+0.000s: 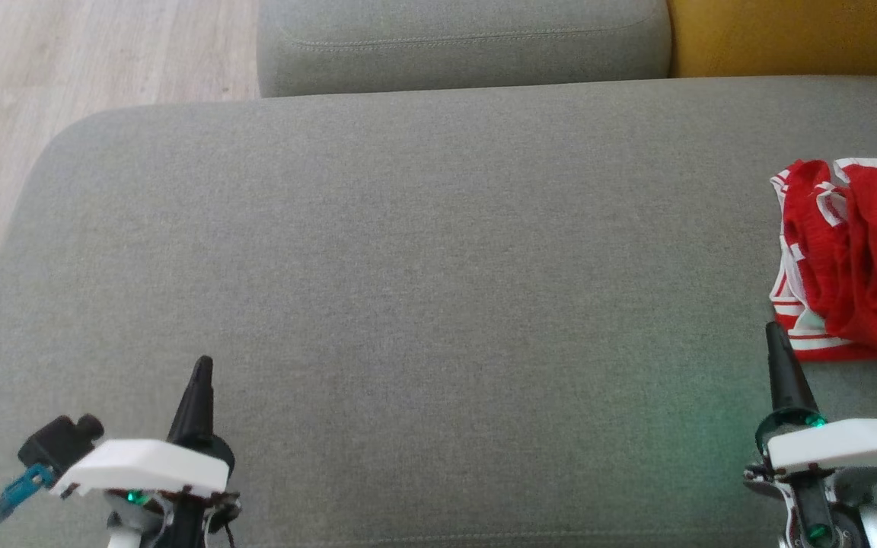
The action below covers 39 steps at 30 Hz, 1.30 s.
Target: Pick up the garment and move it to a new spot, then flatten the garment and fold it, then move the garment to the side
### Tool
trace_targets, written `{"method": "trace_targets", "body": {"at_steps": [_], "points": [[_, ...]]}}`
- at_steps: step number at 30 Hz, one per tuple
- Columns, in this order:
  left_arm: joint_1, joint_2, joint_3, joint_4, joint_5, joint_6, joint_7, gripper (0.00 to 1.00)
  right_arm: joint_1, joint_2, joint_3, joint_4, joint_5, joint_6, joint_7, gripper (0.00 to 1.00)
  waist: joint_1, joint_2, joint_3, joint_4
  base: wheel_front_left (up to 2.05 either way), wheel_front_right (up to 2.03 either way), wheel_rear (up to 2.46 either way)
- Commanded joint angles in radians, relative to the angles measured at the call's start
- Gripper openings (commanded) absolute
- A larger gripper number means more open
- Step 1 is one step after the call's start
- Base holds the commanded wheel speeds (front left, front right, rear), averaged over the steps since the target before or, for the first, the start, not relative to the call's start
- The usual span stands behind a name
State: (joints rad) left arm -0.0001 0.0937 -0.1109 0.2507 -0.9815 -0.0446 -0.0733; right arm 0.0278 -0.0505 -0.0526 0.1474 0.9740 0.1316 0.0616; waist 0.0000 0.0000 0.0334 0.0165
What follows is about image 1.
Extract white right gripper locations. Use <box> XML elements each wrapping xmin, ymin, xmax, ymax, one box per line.
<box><xmin>743</xmin><ymin>321</ymin><xmax>877</xmax><ymax>548</ymax></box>

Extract large grey sofa chaise cushion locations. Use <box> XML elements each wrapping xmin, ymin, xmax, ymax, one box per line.
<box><xmin>0</xmin><ymin>75</ymin><xmax>877</xmax><ymax>548</ymax></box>

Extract grey sofa seat cushion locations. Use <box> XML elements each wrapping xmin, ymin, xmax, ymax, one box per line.
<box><xmin>256</xmin><ymin>0</ymin><xmax>673</xmax><ymax>98</ymax></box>

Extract yellow sofa backrest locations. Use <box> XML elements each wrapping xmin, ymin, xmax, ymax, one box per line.
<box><xmin>667</xmin><ymin>0</ymin><xmax>877</xmax><ymax>79</ymax></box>

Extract red basketball jersey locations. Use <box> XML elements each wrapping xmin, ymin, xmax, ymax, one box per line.
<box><xmin>769</xmin><ymin>171</ymin><xmax>877</xmax><ymax>363</ymax></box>

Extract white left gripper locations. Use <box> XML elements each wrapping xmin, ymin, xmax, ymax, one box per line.
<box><xmin>50</xmin><ymin>355</ymin><xmax>241</xmax><ymax>548</ymax></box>

